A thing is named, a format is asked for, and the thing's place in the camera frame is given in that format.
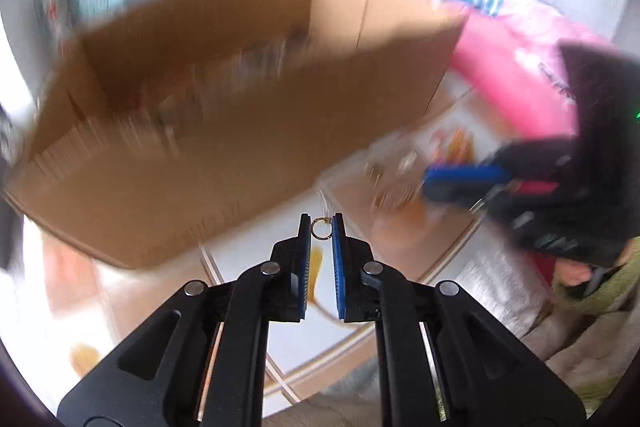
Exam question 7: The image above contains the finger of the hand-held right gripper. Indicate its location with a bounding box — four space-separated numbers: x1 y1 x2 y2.
424 179 563 210
422 138 576 186

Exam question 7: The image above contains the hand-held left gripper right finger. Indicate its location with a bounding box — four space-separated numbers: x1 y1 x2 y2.
331 212 586 427

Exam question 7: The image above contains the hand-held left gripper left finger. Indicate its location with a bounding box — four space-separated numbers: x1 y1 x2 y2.
57 213 313 427

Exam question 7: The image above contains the cardboard box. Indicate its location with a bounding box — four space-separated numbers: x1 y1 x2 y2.
4 0 471 270

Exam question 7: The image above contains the person's right hand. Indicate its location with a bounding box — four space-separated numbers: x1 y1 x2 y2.
552 257 602 294

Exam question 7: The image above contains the pink printed blanket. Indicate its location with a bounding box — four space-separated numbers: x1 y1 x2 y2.
250 0 583 140

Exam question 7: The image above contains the green fuzzy cloth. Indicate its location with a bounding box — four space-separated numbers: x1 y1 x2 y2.
552 239 640 319

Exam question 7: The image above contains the patterned tile print tablecloth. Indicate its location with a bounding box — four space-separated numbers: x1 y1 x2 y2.
17 72 506 410

